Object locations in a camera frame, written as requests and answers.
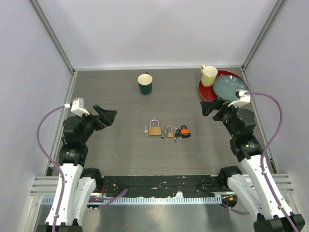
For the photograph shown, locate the dark green mug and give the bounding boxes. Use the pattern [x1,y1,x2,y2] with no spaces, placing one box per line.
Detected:
[137,72,153,95]

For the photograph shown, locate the red round tray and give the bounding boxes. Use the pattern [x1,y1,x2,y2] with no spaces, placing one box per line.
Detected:
[198,70,242,102]

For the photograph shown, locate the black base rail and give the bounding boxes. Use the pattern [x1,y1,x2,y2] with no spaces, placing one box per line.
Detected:
[95,175,231,198]

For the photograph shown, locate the large brass padlock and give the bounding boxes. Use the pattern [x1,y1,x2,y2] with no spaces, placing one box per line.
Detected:
[148,119,161,136]

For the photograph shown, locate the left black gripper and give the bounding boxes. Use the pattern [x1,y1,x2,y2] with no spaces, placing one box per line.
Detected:
[76,105,116,143]

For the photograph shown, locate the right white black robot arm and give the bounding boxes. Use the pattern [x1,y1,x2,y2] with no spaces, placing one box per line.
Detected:
[200,98,305,232]

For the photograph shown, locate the black-headed keys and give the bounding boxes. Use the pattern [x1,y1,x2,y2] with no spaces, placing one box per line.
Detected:
[173,126,182,142]

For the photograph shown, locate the small brass long-shackle padlock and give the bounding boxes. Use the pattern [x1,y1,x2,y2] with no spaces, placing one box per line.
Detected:
[167,126,174,138]

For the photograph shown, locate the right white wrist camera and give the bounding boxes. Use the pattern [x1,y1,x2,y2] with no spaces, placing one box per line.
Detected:
[228,89,251,108]

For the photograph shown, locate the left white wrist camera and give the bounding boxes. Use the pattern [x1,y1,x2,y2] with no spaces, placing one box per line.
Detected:
[64,98,90,117]

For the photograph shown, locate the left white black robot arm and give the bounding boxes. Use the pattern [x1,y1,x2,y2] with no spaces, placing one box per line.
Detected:
[36,102,117,232]

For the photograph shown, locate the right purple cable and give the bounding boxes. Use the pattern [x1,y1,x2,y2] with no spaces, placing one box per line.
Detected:
[221,91,299,232]

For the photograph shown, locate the yellow mug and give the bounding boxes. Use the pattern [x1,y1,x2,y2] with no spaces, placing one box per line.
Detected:
[200,65,218,87]

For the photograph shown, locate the white slotted cable duct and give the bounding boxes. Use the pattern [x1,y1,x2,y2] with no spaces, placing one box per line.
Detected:
[41,195,222,205]

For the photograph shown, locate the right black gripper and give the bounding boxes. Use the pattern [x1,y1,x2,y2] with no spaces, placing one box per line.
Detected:
[201,97,243,138]

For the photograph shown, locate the orange black padlock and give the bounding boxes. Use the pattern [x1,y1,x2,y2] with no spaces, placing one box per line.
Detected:
[181,125,191,138]

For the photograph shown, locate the blue ceramic plate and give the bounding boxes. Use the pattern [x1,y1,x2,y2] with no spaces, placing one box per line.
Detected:
[212,75,249,102]

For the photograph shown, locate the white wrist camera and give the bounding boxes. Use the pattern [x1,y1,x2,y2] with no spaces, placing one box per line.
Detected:
[228,89,251,108]
[64,98,90,117]

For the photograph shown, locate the keys with panda keychain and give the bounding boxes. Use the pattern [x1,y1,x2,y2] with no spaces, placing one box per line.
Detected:
[161,128,168,138]

